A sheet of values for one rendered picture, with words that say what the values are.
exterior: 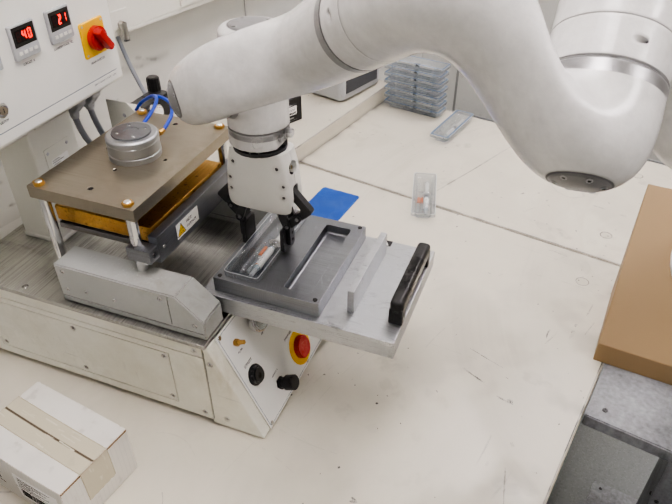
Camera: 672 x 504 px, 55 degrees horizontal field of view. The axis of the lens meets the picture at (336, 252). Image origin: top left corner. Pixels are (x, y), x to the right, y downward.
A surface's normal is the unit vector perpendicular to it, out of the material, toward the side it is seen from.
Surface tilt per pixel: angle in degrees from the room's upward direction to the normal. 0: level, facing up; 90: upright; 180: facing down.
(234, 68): 67
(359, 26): 107
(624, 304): 44
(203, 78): 73
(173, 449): 0
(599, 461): 0
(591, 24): 48
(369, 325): 0
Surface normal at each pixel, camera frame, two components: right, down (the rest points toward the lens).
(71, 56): 0.93, 0.22
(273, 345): 0.85, -0.14
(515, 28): -0.33, 0.31
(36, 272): 0.00, -0.80
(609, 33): -0.32, -0.20
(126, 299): -0.37, 0.56
